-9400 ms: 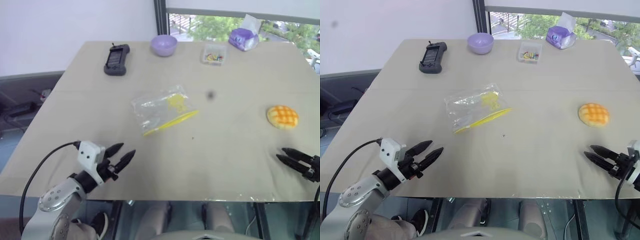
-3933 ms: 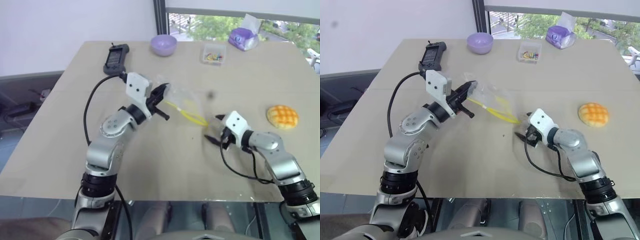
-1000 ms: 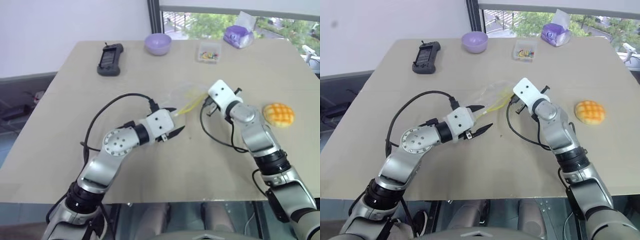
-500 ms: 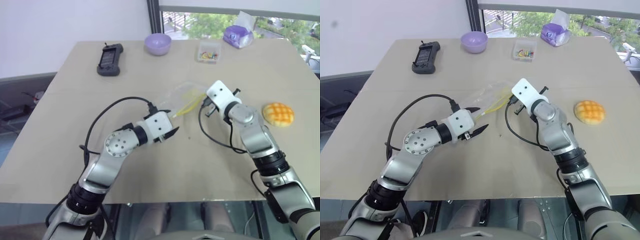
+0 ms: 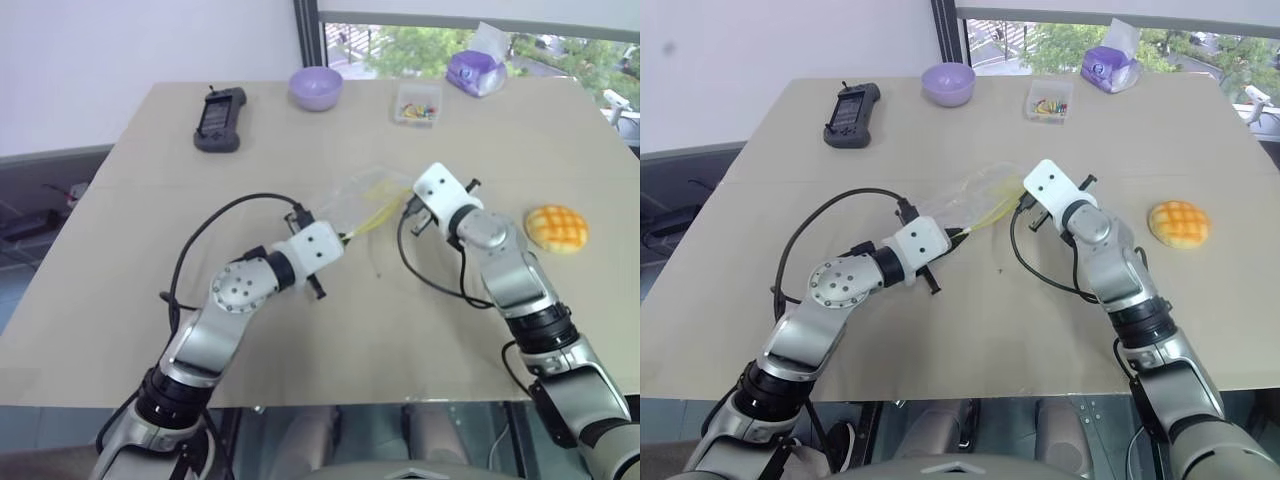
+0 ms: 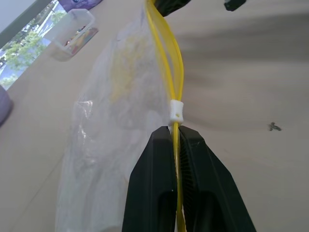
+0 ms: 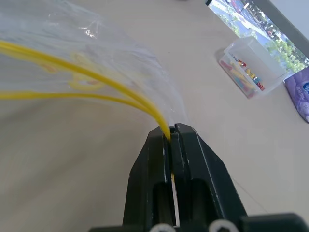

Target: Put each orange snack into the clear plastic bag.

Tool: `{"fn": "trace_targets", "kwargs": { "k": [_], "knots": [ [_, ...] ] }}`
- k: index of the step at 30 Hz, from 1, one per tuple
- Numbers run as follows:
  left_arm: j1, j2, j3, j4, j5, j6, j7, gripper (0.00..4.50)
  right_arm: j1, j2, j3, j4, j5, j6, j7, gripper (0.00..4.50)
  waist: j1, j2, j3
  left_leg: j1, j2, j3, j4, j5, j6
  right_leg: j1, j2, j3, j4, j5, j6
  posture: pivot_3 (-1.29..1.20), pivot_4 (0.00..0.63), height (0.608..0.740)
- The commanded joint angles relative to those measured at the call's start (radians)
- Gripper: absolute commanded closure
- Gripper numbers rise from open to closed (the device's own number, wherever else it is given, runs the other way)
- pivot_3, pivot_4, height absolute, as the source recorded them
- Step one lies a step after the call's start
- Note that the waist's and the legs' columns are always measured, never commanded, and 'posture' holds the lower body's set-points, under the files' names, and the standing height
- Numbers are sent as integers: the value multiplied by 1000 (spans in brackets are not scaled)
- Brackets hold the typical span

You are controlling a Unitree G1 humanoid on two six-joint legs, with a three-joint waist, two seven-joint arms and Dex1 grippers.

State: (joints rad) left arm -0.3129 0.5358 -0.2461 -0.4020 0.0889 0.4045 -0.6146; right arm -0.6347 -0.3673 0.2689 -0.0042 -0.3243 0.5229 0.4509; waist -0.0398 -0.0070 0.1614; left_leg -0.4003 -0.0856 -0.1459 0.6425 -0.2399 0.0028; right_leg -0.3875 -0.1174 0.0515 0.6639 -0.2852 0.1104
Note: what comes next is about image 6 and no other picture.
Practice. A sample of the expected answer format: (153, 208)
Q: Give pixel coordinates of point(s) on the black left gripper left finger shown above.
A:
(149, 183)

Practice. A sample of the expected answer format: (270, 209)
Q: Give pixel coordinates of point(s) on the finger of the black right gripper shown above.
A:
(234, 4)
(172, 6)

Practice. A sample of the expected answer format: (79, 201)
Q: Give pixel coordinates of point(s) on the purple and white package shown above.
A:
(80, 3)

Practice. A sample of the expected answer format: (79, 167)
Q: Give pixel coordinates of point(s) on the purple bowl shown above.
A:
(4, 106)

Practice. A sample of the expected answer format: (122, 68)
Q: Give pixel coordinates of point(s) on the clear plastic box colourful bits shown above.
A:
(72, 36)

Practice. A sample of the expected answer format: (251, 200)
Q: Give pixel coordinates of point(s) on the grey window frame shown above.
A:
(21, 19)

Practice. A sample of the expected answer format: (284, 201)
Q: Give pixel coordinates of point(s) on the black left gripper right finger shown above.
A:
(207, 193)

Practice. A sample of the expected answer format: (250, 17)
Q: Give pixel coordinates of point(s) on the clear plastic bag yellow zipper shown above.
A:
(101, 145)

